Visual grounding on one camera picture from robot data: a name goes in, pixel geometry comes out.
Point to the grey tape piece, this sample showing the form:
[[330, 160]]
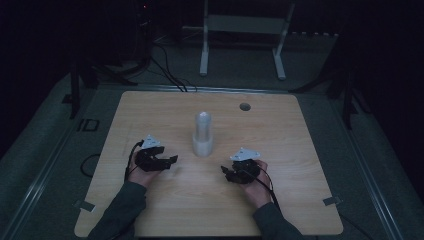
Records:
[[332, 200], [84, 205]]

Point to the dark equipment with red light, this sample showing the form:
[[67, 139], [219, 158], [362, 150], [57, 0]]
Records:
[[144, 30]]

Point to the metal floor rail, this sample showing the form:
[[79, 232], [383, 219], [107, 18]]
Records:
[[36, 186], [366, 180]]

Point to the person's left hand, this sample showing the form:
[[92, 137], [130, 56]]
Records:
[[141, 176]]

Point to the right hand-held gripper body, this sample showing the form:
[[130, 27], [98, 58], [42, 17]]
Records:
[[246, 166]]

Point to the white plastic bottle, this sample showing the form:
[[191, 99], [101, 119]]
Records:
[[202, 136]]

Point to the white power strip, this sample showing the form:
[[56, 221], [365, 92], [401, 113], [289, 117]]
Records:
[[313, 34]]

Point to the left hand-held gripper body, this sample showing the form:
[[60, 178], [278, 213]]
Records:
[[148, 161]]

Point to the person's right hand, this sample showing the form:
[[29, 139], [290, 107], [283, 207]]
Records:
[[258, 191]]

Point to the white metal stand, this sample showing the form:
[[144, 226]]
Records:
[[243, 25]]

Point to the black tripod stand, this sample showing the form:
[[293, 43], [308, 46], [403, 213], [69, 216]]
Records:
[[76, 90], [346, 100]]

